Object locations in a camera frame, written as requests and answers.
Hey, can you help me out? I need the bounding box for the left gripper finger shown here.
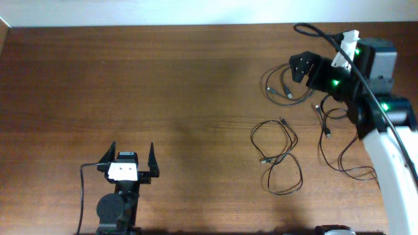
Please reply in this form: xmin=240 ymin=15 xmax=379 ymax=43
xmin=98 ymin=141 xmax=116 ymax=164
xmin=148 ymin=142 xmax=160 ymax=178

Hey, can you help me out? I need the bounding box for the black usb cable long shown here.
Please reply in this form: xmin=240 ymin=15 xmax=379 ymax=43
xmin=314 ymin=95 xmax=377 ymax=181

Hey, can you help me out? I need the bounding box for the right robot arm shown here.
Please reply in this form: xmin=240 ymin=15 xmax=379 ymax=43
xmin=289 ymin=38 xmax=417 ymax=234

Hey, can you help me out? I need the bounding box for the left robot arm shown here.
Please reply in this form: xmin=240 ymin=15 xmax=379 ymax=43
xmin=95 ymin=142 xmax=159 ymax=235

